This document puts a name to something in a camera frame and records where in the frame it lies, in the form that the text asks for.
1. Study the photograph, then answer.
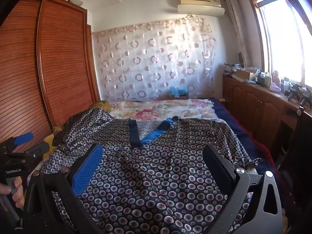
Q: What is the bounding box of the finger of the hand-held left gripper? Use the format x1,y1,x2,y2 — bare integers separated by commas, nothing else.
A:
0,132,35,152
23,142,50,160

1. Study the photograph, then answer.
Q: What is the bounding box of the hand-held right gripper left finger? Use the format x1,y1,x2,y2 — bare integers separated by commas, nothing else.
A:
23,143,104,234

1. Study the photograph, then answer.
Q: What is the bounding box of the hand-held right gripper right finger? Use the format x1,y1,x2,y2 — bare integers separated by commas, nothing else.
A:
203,145,283,234

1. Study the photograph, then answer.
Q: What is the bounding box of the navy medallion print garment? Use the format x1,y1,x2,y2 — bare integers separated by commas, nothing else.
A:
40,107,262,234

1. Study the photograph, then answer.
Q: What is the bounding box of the person's left hand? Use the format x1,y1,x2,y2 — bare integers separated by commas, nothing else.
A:
0,177,25,207

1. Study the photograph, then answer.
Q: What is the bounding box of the navy blanket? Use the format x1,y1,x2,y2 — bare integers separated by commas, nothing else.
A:
212,98,276,168

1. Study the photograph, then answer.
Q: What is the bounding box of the yellow green pillow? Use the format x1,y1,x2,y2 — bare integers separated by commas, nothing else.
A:
44,100,111,152

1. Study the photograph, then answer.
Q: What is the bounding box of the wooden low cabinet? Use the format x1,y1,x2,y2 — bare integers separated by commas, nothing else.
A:
222,74,305,161

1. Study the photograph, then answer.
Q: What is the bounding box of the wooden slatted wardrobe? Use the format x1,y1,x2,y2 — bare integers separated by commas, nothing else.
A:
0,0,100,149

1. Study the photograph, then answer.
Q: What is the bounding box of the colourful floral bedsheet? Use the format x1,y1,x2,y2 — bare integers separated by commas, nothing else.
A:
108,99,221,122

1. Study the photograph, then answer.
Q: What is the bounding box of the blue plastic item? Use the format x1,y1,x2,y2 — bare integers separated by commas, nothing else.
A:
169,86,189,99

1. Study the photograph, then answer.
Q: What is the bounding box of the dark chair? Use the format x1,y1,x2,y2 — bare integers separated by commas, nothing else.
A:
275,107,312,225

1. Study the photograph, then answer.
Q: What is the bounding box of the cardboard box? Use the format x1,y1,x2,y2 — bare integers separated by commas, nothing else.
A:
235,68,256,82

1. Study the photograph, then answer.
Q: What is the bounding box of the cluster of small containers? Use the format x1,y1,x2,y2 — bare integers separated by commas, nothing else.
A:
253,68,285,93

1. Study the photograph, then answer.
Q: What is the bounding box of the pink figurine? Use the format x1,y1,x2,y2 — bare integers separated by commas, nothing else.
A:
270,70,283,93

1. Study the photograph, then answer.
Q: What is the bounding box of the black gadget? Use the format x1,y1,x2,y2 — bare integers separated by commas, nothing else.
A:
288,84,312,108

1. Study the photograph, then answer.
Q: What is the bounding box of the sheer circle pattern curtain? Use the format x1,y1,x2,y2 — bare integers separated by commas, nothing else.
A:
94,18,217,101

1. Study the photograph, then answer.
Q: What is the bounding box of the white window curtain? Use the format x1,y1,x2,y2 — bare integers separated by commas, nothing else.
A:
224,0,251,67

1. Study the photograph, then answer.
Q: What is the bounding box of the window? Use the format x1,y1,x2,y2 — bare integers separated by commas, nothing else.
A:
246,0,312,88

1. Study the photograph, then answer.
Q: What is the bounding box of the white wall air conditioner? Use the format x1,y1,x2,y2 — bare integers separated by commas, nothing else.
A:
177,0,225,17

